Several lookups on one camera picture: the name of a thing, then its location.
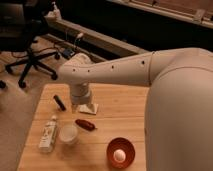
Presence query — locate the white egg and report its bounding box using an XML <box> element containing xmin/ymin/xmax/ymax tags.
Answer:
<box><xmin>113</xmin><ymin>149</ymin><xmax>126</xmax><ymax>163</ymax></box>

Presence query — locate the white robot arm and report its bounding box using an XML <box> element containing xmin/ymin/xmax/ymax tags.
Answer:
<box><xmin>59</xmin><ymin>48</ymin><xmax>213</xmax><ymax>171</ymax></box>

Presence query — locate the red bowl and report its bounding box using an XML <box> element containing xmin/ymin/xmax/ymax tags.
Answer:
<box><xmin>106</xmin><ymin>137</ymin><xmax>135</xmax><ymax>169</ymax></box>

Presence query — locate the white plastic cup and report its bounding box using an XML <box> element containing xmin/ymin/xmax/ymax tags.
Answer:
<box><xmin>59</xmin><ymin>124</ymin><xmax>78</xmax><ymax>145</ymax></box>

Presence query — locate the white paper napkin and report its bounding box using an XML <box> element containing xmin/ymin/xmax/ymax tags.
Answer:
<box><xmin>79</xmin><ymin>103</ymin><xmax>98</xmax><ymax>115</ymax></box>

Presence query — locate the red pepper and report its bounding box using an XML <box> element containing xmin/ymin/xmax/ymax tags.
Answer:
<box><xmin>75</xmin><ymin>119</ymin><xmax>96</xmax><ymax>131</ymax></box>

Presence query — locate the black office chair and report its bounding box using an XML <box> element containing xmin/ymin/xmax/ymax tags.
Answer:
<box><xmin>0</xmin><ymin>0</ymin><xmax>59</xmax><ymax>88</ymax></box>

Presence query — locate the clear plastic bottle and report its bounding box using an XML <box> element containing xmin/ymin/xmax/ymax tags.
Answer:
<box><xmin>39</xmin><ymin>115</ymin><xmax>57</xmax><ymax>153</ymax></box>

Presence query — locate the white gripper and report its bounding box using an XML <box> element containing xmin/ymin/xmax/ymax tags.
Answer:
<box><xmin>70</xmin><ymin>83</ymin><xmax>92</xmax><ymax>113</ymax></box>

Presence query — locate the white spray bottle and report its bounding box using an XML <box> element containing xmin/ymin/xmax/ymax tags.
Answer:
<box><xmin>48</xmin><ymin>2</ymin><xmax>61</xmax><ymax>19</ymax></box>

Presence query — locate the power strip with cables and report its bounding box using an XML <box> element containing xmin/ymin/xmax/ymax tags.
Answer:
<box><xmin>53</xmin><ymin>32</ymin><xmax>93</xmax><ymax>64</ymax></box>

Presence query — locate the black marker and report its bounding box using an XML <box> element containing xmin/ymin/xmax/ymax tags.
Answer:
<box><xmin>53</xmin><ymin>95</ymin><xmax>66</xmax><ymax>111</ymax></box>

